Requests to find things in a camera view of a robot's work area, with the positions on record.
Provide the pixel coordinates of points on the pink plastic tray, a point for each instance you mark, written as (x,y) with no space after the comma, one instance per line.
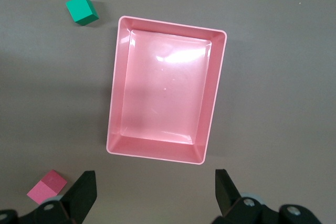
(162,90)

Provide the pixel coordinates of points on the brown table mat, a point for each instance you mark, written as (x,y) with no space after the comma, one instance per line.
(275,77)

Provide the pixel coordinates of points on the pink foam cube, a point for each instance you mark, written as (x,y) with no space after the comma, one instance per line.
(47,187)

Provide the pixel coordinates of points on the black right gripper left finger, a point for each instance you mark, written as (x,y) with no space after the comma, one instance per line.
(81,195)

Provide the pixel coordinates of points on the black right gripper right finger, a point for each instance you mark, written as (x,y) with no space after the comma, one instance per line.
(225,195)

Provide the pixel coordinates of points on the green foam cube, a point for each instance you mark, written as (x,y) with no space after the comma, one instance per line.
(82,10)

